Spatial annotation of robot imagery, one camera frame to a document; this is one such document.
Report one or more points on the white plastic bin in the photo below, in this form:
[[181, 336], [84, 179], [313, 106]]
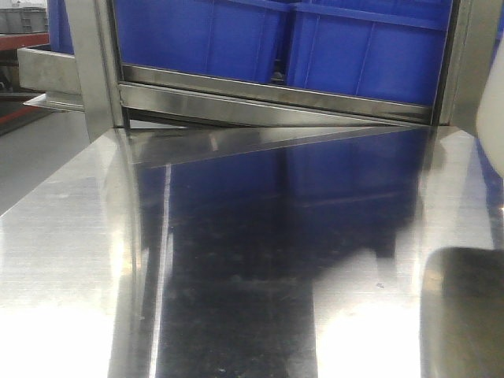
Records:
[[489, 118]]

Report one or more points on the blue crate right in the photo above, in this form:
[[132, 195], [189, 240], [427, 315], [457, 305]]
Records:
[[386, 50]]

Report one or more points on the red rack beam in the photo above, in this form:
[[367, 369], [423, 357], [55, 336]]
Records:
[[17, 41]]

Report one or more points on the grey crate background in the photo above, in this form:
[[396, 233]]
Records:
[[24, 20]]

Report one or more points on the stainless steel shelf frame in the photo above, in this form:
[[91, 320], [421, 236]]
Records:
[[110, 92]]

